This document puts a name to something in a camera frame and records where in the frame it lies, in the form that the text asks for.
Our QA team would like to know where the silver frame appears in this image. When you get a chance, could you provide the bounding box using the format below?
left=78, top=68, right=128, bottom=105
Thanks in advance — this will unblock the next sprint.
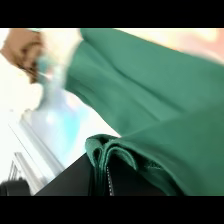
left=6, top=114, right=66, bottom=197

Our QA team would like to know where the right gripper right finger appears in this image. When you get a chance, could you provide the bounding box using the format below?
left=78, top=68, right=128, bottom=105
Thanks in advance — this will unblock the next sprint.
left=106, top=151, right=168, bottom=197

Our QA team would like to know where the brown garment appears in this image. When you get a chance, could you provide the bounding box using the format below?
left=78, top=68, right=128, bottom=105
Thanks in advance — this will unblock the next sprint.
left=0, top=28, right=46, bottom=84

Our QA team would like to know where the green T-shirt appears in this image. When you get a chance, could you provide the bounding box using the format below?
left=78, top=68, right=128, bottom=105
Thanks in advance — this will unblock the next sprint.
left=64, top=28, right=224, bottom=197

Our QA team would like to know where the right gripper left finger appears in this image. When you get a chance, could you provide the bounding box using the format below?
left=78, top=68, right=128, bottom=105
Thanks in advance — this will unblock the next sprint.
left=34, top=153, right=98, bottom=197

